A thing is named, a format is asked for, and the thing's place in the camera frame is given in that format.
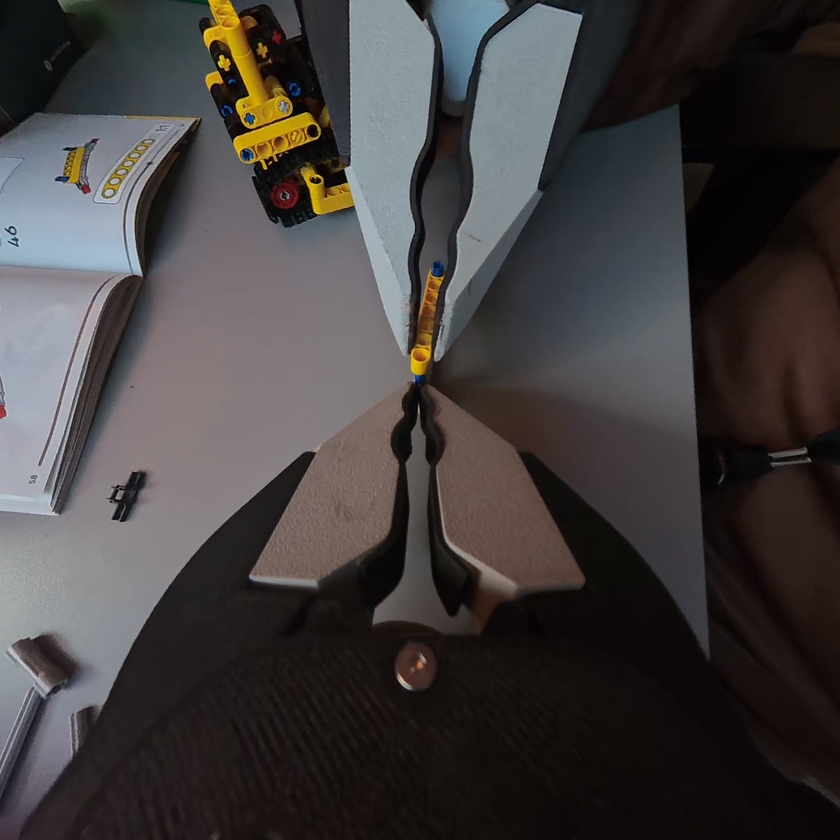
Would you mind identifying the black lego connector piece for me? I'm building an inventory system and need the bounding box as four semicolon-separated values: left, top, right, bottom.
106;470;148;523

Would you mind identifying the yellow black lego vehicle model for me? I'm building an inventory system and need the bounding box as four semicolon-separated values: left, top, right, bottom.
198;0;356;230

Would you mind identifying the lego instruction booklet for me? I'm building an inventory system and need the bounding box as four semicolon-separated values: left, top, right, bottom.
0;112;202;517

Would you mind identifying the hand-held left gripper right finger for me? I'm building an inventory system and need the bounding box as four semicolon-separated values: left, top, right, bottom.
421;384;587;630

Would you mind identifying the black cable plug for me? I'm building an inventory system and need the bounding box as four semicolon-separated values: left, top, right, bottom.
698;429;840;487

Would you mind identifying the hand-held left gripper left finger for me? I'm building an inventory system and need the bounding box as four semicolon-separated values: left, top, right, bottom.
248;382;421;611

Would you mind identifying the small grey lego piece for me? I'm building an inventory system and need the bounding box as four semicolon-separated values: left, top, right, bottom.
68;705;101;753

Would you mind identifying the grey lego axle with connector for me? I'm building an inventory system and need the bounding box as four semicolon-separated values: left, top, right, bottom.
0;633;79;799

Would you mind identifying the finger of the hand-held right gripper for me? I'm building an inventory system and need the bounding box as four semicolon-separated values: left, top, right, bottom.
432;0;585;362
346;0;446;357

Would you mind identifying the yellow lego beam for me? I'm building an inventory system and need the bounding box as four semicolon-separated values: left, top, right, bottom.
409;260;446;380

